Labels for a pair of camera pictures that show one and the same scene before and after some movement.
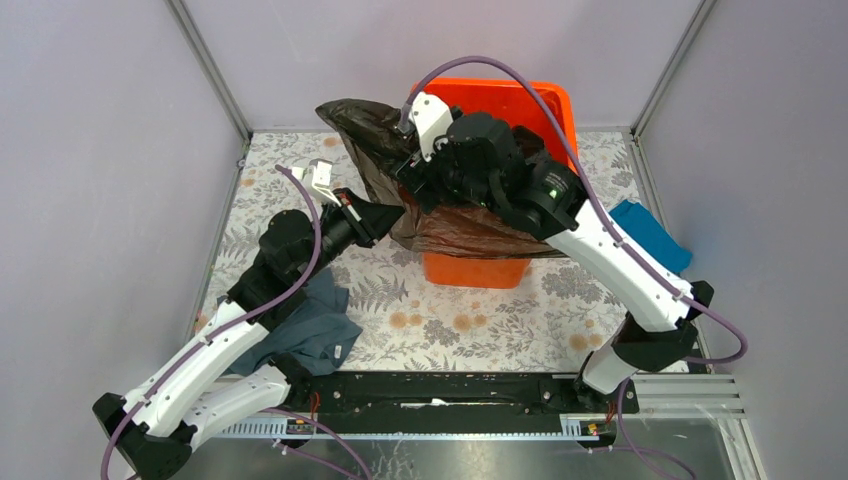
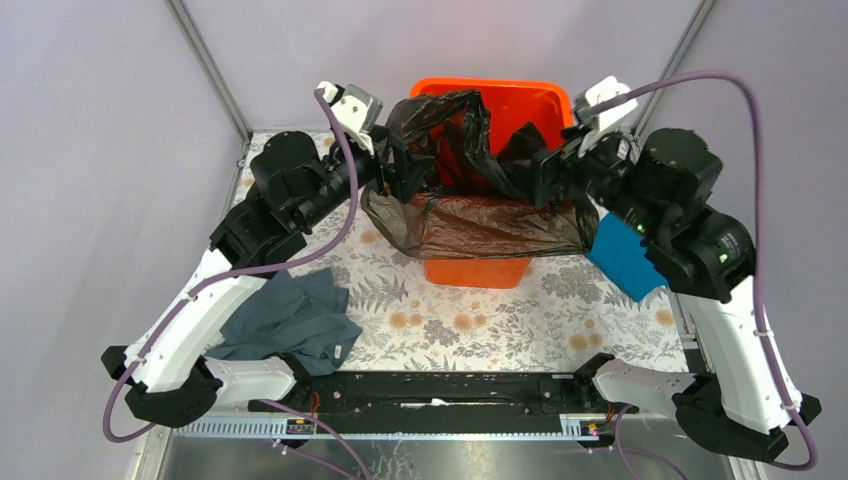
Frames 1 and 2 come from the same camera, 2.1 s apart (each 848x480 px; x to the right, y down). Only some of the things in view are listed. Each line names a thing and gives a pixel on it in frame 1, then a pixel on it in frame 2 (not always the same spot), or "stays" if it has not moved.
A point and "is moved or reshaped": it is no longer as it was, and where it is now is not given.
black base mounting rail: [456, 402] stays
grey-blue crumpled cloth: [317, 334] stays
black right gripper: [416, 172] → [569, 160]
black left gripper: [368, 220] → [408, 168]
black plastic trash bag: [367, 131] is moved or reshaped
